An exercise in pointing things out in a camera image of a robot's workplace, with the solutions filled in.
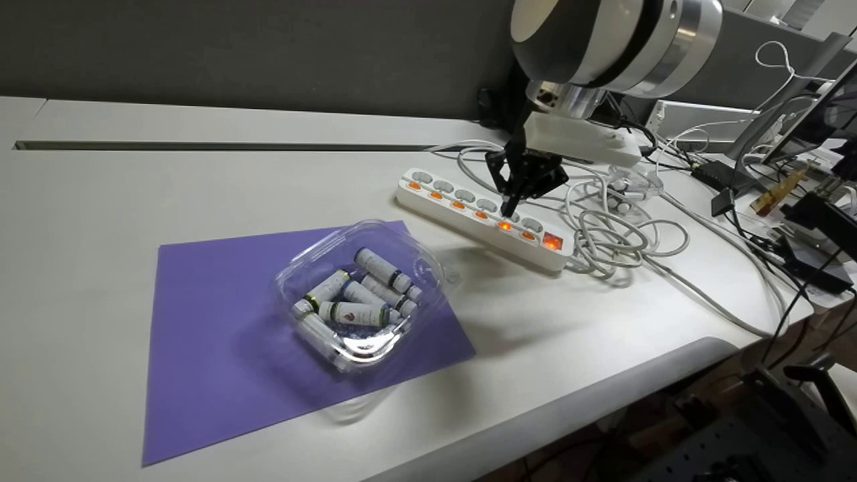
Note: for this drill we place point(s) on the white cylinder tube centre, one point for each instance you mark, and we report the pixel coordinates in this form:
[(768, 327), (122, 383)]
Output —
[(354, 315)]

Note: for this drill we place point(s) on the purple paper sheet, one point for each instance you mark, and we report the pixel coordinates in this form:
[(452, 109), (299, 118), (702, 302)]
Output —
[(224, 353)]

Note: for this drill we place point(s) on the yellow tool on desk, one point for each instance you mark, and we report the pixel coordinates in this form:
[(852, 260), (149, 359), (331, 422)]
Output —
[(768, 203)]

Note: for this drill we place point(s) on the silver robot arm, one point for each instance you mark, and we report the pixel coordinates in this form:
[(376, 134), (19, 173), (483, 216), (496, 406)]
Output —
[(574, 53)]

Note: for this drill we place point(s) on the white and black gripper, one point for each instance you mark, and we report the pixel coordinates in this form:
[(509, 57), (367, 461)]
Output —
[(531, 157)]

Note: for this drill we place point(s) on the white cylinder tube lower right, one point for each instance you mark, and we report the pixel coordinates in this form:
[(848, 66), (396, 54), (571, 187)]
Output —
[(325, 291)]

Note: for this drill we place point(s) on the white cylinder tube upper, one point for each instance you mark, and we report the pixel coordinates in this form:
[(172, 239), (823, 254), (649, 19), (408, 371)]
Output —
[(385, 271)]

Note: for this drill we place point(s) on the clear plastic clamshell container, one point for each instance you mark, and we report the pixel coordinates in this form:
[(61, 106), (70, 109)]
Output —
[(365, 346)]

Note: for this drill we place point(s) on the white cylinder tube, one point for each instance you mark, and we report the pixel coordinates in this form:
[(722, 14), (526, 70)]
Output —
[(354, 315), (398, 302), (321, 338), (325, 291), (385, 271)]

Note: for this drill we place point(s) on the white cylinder tube lower left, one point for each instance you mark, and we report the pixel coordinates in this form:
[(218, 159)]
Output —
[(321, 338)]

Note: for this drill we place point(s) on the white extension cord power strip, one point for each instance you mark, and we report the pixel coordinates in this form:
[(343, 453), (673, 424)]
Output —
[(521, 236)]

